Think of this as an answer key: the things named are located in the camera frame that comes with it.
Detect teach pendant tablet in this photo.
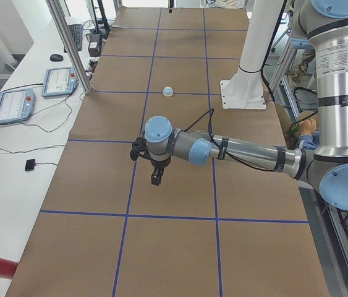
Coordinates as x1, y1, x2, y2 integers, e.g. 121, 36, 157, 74
0, 88, 35, 125
41, 67, 79, 98

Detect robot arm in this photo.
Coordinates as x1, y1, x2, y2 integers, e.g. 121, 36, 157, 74
132, 1, 348, 210

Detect person's hand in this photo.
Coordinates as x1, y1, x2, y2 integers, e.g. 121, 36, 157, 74
299, 118, 316, 136

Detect black computer mouse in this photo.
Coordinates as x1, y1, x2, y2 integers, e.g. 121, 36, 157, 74
49, 54, 64, 62

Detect near teach pendant tablet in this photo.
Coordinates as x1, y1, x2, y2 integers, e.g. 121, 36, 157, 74
0, 88, 35, 125

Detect black monitor stand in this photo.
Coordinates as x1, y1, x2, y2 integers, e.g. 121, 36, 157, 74
92, 0, 110, 40

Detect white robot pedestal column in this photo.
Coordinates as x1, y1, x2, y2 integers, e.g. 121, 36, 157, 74
220, 0, 286, 110

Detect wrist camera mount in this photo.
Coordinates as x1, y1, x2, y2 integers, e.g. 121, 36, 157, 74
130, 137, 150, 161

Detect far teach pendant tablet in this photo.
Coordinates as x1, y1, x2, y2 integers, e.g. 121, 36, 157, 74
41, 67, 79, 98

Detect black keyboard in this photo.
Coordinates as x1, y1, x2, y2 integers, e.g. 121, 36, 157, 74
68, 24, 83, 51

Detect black power adapter box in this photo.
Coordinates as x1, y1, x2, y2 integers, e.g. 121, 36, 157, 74
88, 34, 102, 57

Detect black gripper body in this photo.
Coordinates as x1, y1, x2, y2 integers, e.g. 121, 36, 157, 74
150, 157, 171, 172

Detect aluminium frame post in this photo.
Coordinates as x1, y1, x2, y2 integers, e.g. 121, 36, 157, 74
46, 0, 91, 94

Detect person in blue sweatshirt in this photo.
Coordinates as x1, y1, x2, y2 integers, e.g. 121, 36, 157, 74
275, 103, 348, 155

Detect small black square puck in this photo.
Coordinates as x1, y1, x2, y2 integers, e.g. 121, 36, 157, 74
25, 158, 36, 172

